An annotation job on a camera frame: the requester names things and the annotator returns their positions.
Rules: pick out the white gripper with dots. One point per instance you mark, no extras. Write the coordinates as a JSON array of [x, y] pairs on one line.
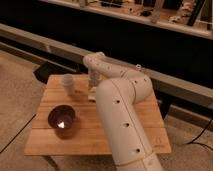
[[94, 78]]

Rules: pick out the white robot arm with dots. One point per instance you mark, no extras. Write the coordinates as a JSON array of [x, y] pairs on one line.
[[115, 97]]

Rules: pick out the white ceramic cup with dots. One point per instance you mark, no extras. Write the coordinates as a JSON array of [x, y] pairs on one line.
[[68, 84]]

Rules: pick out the dark purple bowl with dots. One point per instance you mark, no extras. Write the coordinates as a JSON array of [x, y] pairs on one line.
[[61, 119]]

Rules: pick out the black floor mat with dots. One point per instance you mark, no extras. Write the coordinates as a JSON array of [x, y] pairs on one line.
[[43, 72]]

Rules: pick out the wooden table board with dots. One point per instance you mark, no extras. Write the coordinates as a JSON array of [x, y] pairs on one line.
[[86, 135]]

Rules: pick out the cluttered wooden shelf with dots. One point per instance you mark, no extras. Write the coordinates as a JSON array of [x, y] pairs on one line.
[[130, 11]]

